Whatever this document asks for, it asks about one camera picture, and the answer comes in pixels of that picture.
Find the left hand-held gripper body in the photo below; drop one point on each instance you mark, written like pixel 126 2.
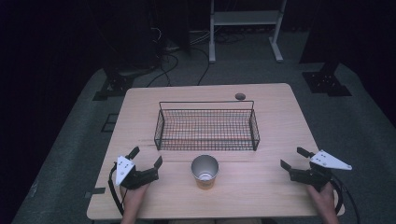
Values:
pixel 141 178

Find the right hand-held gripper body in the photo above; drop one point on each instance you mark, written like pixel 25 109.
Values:
pixel 311 176

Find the person's left hand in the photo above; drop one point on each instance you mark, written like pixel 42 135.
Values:
pixel 134 199

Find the person's right hand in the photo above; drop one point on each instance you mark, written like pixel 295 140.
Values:
pixel 325 199

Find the black tape strip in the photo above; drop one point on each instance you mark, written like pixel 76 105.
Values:
pixel 95 192

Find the metal cup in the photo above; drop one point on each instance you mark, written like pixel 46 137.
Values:
pixel 205 180

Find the black stand base plate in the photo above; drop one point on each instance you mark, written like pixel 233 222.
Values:
pixel 116 85
pixel 325 83

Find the white metal stand frame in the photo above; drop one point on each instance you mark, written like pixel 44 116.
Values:
pixel 246 17

